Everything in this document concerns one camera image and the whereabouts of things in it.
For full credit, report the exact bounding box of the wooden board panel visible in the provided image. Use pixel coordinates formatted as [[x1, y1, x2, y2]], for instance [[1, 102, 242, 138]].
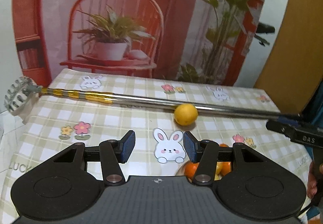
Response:
[[255, 0, 322, 114]]

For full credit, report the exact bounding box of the beige fruit plate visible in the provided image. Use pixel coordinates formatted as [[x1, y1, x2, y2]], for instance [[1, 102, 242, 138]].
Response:
[[175, 163, 187, 176]]

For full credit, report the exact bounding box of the printed room scene backdrop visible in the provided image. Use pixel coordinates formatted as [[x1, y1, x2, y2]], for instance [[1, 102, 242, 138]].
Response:
[[13, 0, 264, 86]]

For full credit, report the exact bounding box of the person's right hand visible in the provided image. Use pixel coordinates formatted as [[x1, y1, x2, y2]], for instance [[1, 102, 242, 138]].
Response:
[[307, 161, 318, 199]]

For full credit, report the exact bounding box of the yellow lemon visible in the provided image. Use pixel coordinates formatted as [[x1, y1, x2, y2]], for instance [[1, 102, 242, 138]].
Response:
[[215, 162, 223, 180], [174, 103, 198, 126]]

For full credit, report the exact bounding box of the checkered bunny tablecloth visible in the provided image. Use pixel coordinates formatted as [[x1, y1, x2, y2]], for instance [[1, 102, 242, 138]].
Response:
[[1, 69, 311, 223]]

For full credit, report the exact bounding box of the telescopic metal pole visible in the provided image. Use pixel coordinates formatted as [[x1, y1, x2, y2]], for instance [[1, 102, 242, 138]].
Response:
[[22, 85, 301, 121]]

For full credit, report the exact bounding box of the large orange mandarin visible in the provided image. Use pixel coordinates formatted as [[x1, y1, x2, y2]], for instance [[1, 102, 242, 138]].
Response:
[[184, 161, 199, 182]]

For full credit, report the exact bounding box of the black office chair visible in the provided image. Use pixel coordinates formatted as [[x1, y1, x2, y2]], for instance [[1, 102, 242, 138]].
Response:
[[254, 22, 275, 46]]

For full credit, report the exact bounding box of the small orange tangerine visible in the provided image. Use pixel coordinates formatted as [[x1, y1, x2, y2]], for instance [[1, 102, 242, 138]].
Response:
[[221, 162, 232, 176]]

